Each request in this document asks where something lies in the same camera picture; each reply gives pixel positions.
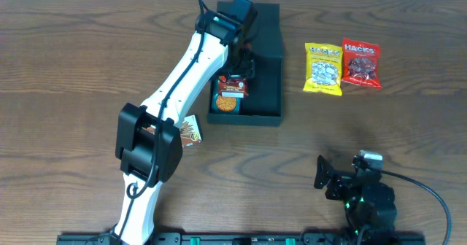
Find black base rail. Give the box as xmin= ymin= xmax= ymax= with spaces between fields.
xmin=55 ymin=231 xmax=427 ymax=245

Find red Hacks candy bag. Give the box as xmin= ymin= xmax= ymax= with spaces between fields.
xmin=341 ymin=38 xmax=382 ymax=88

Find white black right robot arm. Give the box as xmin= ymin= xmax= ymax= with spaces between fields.
xmin=314 ymin=150 xmax=397 ymax=240

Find yellow Hacks candy bag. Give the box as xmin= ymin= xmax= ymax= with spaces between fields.
xmin=303 ymin=42 xmax=343 ymax=96

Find brown Pocky box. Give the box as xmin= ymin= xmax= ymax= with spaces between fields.
xmin=141 ymin=114 xmax=202 ymax=148

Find teal Good Day cookie box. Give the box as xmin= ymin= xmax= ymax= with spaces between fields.
xmin=210 ymin=81 xmax=241 ymax=115

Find dark green open box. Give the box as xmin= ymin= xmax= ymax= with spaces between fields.
xmin=207 ymin=3 xmax=284 ymax=126

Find red Hello Panda box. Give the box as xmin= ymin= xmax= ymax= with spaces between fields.
xmin=217 ymin=76 xmax=249 ymax=98

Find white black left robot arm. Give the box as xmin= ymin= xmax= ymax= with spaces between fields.
xmin=112 ymin=10 xmax=258 ymax=244

